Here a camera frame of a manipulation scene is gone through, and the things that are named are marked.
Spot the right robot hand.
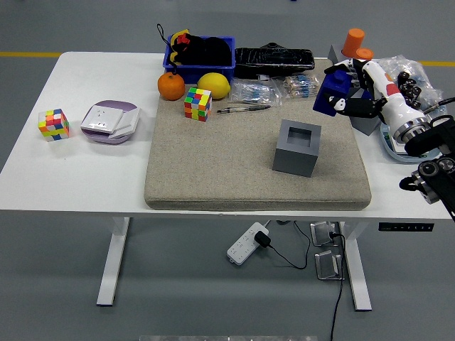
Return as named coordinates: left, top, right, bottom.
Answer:
left=323, top=58, right=426, bottom=136

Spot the blue seal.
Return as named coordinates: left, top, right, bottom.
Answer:
left=312, top=69, right=351, bottom=117

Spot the grey seal holder block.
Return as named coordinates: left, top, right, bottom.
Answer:
left=327, top=44, right=356, bottom=65
left=272, top=119, right=323, bottom=178
left=350, top=87, right=382, bottom=136

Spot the black capacitors cluster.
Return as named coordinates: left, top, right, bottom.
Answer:
left=397, top=70, right=424, bottom=112

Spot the clear plastic bag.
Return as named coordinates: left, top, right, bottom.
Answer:
left=376, top=54, right=455, bottom=117

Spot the light blue tray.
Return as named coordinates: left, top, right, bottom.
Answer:
left=379, top=121, right=444, bottom=163

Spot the bag of brown resistors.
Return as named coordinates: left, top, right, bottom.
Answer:
left=282, top=75, right=321, bottom=99

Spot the black table control panel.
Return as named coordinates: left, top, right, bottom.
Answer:
left=378, top=222, right=435, bottom=232

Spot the bag of blue resistors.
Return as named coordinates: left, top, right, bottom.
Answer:
left=229, top=78, right=284, bottom=107

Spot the black pen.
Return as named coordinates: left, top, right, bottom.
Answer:
left=216, top=104, right=272, bottom=114

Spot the metal floor box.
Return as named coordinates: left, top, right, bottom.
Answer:
left=314, top=249, right=345, bottom=281
left=310, top=221, right=344, bottom=247

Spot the yellow lemon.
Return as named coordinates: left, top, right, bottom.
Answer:
left=197, top=72, right=232, bottom=100

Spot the white table leg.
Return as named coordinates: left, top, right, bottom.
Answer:
left=339, top=221, right=373, bottom=313
left=96, top=216, right=131, bottom=307

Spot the grey-brown mat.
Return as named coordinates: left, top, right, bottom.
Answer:
left=144, top=58, right=373, bottom=211

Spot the black plug adapter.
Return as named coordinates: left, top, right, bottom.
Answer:
left=254, top=230, right=273, bottom=249

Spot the blue plastic bin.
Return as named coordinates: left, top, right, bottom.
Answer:
left=162, top=35, right=237, bottom=85

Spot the colourful puzzle cube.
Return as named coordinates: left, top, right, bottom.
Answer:
left=38, top=108, right=70, bottom=143
left=183, top=87, right=213, bottom=123

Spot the white power strip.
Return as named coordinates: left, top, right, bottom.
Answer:
left=226, top=222, right=270, bottom=266

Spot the orange fruit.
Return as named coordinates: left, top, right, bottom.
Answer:
left=157, top=72, right=186, bottom=102

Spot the purple tray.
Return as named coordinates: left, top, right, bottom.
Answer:
left=80, top=99, right=140, bottom=146

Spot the black pouch with cord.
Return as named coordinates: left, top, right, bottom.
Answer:
left=156, top=23, right=232, bottom=74

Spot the black floor cable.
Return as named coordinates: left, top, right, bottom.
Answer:
left=328, top=231, right=346, bottom=341

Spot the black adapter cable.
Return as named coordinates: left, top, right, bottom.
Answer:
left=266, top=220, right=310, bottom=270

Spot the white switch plate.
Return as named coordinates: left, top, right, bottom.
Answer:
left=108, top=108, right=142, bottom=140

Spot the white wall socket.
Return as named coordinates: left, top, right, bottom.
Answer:
left=80, top=104, right=125, bottom=134

